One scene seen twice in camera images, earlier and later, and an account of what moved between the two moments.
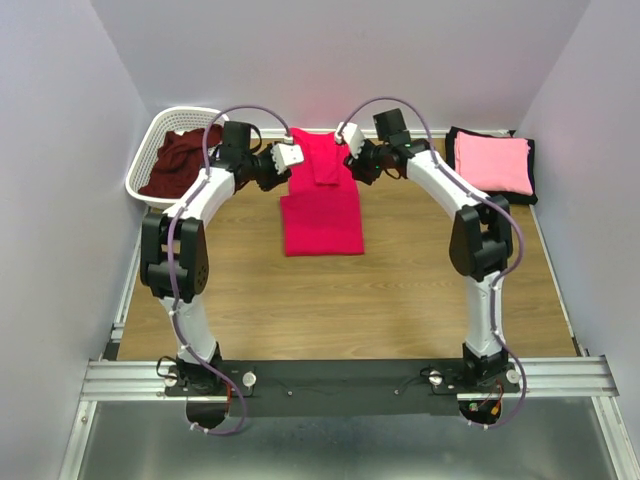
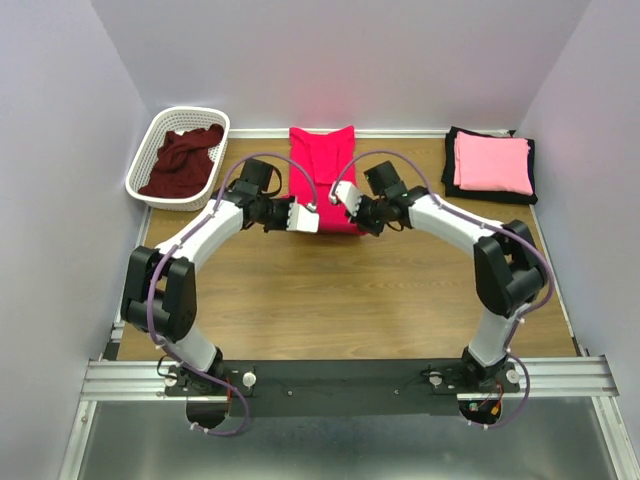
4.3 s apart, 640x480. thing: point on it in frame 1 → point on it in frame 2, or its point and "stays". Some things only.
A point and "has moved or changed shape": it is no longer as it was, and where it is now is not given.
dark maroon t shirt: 180,157 stays
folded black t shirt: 520,199 stays
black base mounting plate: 340,388 stays
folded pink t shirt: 494,163 stays
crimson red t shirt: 322,211 has moved or changed shape
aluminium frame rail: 545,379 stays
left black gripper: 276,179 → 282,227
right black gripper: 356,168 → 374,230
